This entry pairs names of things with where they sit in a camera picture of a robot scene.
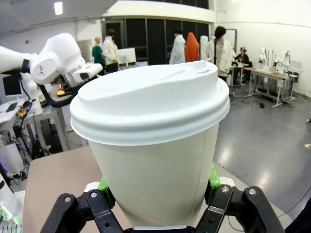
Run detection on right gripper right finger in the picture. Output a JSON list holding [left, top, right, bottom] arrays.
[[196, 164, 286, 233]]

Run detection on person in green shirt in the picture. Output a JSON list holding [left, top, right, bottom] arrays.
[[92, 36, 106, 73]]

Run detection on thin black floor cable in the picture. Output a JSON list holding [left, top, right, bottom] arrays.
[[276, 186, 311, 219]]

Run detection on orange draped figure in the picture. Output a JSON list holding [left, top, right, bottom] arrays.
[[185, 32, 200, 63]]

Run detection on seated person in black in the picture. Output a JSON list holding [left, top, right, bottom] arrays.
[[234, 47, 253, 86]]

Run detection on grey metal side table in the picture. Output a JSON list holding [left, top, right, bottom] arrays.
[[33, 92, 82, 152]]

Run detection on white device with green light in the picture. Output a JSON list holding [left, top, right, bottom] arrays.
[[0, 173, 25, 233]]

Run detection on white paper cup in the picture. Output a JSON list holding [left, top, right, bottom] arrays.
[[87, 121, 221, 228]]

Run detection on white board panel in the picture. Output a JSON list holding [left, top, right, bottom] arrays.
[[117, 48, 136, 67]]

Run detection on black corrugated cable hose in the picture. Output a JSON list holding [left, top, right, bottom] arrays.
[[38, 83, 81, 109]]

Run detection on long red-topped lab table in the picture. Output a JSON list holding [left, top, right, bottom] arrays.
[[244, 67, 300, 109]]

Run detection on white plastic cup lid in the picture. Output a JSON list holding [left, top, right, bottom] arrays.
[[69, 60, 231, 147]]

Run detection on rectangular ceiling light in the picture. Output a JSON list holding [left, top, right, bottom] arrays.
[[53, 1, 64, 16]]

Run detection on dark-haired person white jacket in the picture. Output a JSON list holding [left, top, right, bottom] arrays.
[[102, 29, 120, 73]]

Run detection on person in long white coat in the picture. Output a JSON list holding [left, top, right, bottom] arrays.
[[169, 29, 187, 65]]

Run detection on person in cream jacket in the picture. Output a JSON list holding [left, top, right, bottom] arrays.
[[206, 26, 235, 83]]

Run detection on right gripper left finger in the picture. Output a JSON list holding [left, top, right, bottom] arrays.
[[40, 176, 124, 233]]

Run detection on black computer monitor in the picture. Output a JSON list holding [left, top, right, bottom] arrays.
[[2, 74, 23, 98]]

